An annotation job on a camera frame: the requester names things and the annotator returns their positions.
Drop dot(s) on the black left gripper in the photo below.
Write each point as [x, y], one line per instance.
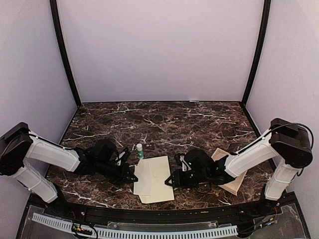
[121, 179]

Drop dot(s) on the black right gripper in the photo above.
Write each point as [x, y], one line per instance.
[178, 179]

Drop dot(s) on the cream paper envelope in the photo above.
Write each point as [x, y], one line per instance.
[151, 174]

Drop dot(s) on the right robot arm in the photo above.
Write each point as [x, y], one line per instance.
[291, 142]

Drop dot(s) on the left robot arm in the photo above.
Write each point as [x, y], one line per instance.
[20, 144]

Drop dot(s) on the green white glue stick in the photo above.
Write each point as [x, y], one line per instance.
[139, 148]

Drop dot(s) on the black curved front rail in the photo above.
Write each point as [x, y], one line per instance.
[236, 214]

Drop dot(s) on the white slotted cable duct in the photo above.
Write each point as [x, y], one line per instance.
[137, 231]

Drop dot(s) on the left black frame post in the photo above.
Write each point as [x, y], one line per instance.
[63, 51]

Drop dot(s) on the black frame post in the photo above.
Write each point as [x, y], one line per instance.
[63, 51]
[258, 52]

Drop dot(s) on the right black frame post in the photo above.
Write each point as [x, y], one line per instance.
[258, 52]

